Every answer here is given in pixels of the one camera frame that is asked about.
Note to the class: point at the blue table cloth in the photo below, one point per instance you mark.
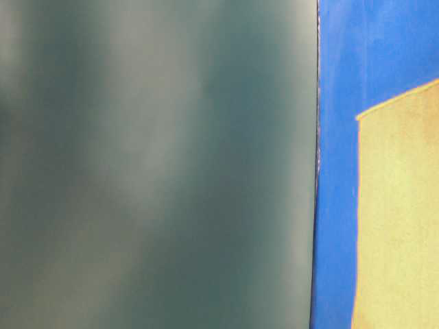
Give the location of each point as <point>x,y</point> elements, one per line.
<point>368,52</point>

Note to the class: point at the orange towel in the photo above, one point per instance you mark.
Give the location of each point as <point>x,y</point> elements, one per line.
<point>397,219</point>

